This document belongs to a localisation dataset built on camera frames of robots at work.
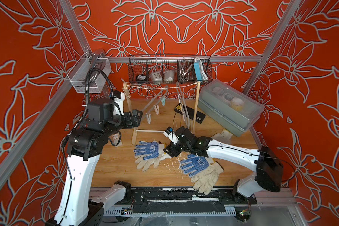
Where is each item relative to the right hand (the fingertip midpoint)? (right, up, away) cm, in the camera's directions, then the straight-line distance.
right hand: (164, 147), depth 77 cm
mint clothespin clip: (-1, +27, +9) cm, 28 cm away
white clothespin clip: (-5, +21, +5) cm, 22 cm away
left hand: (-13, +20, -17) cm, 29 cm away
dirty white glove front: (+23, -20, +1) cm, 30 cm away
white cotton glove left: (-12, -12, +7) cm, 19 cm away
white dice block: (-5, +43, +16) cm, 47 cm away
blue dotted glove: (-10, -5, +13) cm, 17 cm away
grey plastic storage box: (+42, +22, +13) cm, 50 cm away
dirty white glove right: (+42, +3, +18) cm, 46 cm away
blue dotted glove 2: (+17, -12, +7) cm, 22 cm away
